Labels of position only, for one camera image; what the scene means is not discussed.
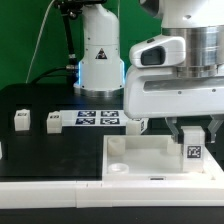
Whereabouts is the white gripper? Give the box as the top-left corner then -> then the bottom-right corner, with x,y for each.
124,66 -> 224,144

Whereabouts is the white square table top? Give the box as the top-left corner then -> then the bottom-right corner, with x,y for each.
102,135 -> 224,181

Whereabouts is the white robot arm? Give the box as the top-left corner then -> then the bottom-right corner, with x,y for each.
75,0 -> 224,142

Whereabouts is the white base tag plate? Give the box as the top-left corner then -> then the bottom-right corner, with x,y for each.
61,110 -> 128,127

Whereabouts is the white L-shaped obstacle fence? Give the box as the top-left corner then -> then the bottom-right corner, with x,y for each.
0,160 -> 224,209

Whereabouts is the white part left edge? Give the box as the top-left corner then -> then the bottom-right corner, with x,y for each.
0,141 -> 3,160

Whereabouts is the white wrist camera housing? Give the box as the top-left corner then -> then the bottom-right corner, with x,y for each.
129,35 -> 186,68

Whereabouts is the black cable bundle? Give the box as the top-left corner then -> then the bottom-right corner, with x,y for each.
30,0 -> 108,84

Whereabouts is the white cable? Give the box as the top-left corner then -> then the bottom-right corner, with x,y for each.
25,0 -> 56,84

